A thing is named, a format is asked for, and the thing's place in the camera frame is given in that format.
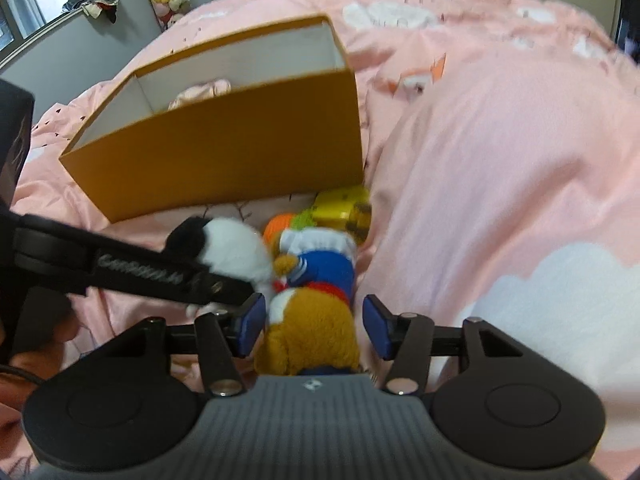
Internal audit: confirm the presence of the yellow plastic toy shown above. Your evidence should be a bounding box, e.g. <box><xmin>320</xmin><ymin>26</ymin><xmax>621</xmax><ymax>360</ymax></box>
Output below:
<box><xmin>312</xmin><ymin>185</ymin><xmax>373</xmax><ymax>243</ymax></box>

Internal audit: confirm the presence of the black and white plush toy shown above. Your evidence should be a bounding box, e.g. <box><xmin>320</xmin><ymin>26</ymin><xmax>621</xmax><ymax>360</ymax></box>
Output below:
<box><xmin>166</xmin><ymin>215</ymin><xmax>275</xmax><ymax>318</ymax></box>

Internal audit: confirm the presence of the pink printed blanket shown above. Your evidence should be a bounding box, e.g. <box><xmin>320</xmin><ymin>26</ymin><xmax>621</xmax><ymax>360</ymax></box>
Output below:
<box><xmin>0</xmin><ymin>0</ymin><xmax>640</xmax><ymax>480</ymax></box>

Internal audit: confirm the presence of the orange cardboard box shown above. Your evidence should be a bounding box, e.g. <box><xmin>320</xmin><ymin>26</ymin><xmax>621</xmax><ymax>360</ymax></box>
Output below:
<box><xmin>59</xmin><ymin>14</ymin><xmax>366</xmax><ymax>225</ymax></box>

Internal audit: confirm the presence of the brown plush bear blue outfit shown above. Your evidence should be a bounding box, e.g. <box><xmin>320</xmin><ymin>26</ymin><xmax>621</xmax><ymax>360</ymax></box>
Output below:
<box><xmin>254</xmin><ymin>227</ymin><xmax>362</xmax><ymax>377</ymax></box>

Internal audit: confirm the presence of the person's left hand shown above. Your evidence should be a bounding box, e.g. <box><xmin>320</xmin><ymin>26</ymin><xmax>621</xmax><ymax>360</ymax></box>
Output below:
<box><xmin>0</xmin><ymin>307</ymin><xmax>83</xmax><ymax>401</ymax></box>

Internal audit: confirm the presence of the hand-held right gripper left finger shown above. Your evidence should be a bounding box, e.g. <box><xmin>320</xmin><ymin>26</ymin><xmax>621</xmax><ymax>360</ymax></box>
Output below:
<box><xmin>109</xmin><ymin>292</ymin><xmax>268</xmax><ymax>397</ymax></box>

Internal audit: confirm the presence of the orange and green knitted toy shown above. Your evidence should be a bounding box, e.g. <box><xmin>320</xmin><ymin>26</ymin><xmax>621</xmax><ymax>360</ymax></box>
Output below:
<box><xmin>263</xmin><ymin>210</ymin><xmax>318</xmax><ymax>247</ymax></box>

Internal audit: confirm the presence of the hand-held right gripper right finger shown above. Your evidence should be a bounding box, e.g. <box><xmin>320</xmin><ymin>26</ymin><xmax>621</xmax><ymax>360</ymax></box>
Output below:
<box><xmin>361</xmin><ymin>294</ymin><xmax>526</xmax><ymax>395</ymax></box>

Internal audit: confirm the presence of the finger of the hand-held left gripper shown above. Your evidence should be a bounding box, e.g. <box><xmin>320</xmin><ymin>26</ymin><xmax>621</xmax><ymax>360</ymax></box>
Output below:
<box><xmin>14</xmin><ymin>214</ymin><xmax>255</xmax><ymax>308</ymax></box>

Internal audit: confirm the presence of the window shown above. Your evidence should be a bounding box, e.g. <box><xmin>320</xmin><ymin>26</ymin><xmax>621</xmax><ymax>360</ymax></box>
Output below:
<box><xmin>0</xmin><ymin>0</ymin><xmax>83</xmax><ymax>53</ymax></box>

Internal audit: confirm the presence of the pink plush toy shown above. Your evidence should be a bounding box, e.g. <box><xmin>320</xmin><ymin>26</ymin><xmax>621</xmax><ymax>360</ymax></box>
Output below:
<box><xmin>167</xmin><ymin>77</ymin><xmax>233</xmax><ymax>112</ymax></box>

